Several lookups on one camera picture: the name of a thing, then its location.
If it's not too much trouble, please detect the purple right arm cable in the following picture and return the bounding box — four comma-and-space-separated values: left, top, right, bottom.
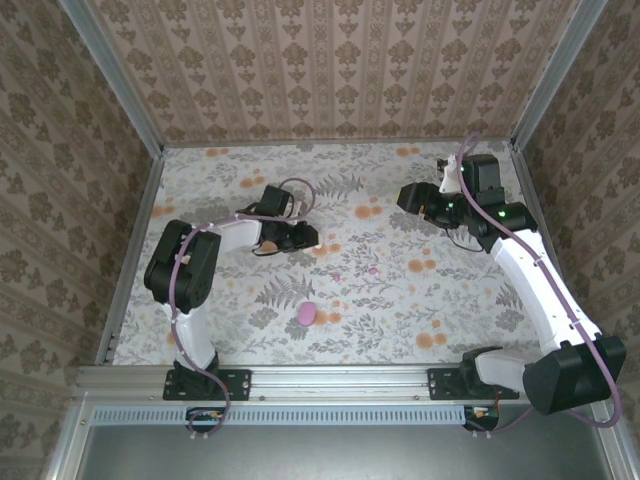
458, 133, 624, 436

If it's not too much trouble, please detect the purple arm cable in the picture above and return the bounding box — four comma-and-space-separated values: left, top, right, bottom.
168, 177, 317, 441
458, 133, 624, 436

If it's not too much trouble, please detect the steel sheet panel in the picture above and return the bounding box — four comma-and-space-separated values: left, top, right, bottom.
74, 424, 619, 480

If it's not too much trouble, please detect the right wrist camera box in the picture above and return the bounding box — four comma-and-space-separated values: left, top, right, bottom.
434, 154, 462, 195

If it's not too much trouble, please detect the aluminium mounting rail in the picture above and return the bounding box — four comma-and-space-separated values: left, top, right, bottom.
74, 363, 621, 402

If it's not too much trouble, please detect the small electronics board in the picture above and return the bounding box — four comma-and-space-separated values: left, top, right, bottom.
464, 405, 501, 431
187, 407, 224, 426

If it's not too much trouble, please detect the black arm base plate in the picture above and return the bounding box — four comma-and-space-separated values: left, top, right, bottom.
427, 368, 521, 401
163, 368, 252, 402

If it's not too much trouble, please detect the grey slotted cable duct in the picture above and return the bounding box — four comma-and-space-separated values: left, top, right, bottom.
92, 403, 474, 427

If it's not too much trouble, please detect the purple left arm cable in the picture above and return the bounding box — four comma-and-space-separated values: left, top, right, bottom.
168, 177, 317, 441

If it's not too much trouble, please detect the aluminium frame post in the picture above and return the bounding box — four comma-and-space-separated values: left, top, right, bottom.
510, 0, 609, 151
58, 0, 166, 159

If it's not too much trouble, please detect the floral print tablecloth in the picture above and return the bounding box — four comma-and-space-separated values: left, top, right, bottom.
112, 139, 584, 367

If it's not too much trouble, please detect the aluminium frame rail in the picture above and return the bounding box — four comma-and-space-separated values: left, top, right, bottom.
508, 144, 591, 351
162, 139, 516, 150
94, 149, 166, 366

